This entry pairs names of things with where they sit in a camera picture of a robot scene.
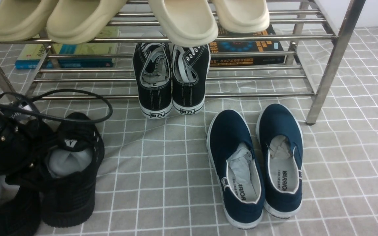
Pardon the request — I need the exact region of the beige slipper far left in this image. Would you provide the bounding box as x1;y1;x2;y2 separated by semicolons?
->
0;0;58;42

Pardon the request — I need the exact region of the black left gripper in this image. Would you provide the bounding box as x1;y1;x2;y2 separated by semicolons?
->
0;108;53;175

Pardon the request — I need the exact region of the black cable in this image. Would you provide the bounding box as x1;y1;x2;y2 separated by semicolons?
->
0;89;114;124

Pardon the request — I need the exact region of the navy slip-on shoe right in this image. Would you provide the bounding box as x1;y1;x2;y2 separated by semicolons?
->
255;104;303;220

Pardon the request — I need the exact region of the black canvas sneaker right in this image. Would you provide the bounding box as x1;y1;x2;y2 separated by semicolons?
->
171;44;211;115

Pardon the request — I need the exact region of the navy slip-on shoe left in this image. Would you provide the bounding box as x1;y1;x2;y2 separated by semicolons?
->
206;109;265;229

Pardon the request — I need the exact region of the black orange book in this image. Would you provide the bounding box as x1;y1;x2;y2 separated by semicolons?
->
209;40;287;67

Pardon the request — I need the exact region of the stainless steel shoe rack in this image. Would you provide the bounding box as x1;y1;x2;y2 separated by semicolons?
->
0;0;365;125

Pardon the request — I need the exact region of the cream slipper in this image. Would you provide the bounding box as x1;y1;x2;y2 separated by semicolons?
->
212;0;270;33
148;0;219;47

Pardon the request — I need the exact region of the green blue book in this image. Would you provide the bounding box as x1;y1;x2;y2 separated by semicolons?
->
15;43;118;69

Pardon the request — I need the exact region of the black canvas sneaker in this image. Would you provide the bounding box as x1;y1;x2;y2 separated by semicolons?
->
132;42;172;119
171;44;211;115

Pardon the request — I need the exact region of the navy slip-on shoe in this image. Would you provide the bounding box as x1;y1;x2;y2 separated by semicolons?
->
206;109;265;229
255;104;303;220

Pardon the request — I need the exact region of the black mesh sneaker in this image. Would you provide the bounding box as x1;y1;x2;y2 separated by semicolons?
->
0;172;41;236
40;121;105;227

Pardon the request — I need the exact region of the cream slipper far right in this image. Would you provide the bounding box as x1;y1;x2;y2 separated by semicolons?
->
212;0;270;33

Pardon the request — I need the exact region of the beige slipper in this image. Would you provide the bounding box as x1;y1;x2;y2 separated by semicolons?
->
0;0;58;42
46;0;127;45

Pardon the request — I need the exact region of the grey checkered cloth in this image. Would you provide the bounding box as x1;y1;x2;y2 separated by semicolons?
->
0;26;378;236

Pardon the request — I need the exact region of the black canvas sneaker left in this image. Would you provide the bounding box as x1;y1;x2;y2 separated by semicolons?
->
132;42;172;119

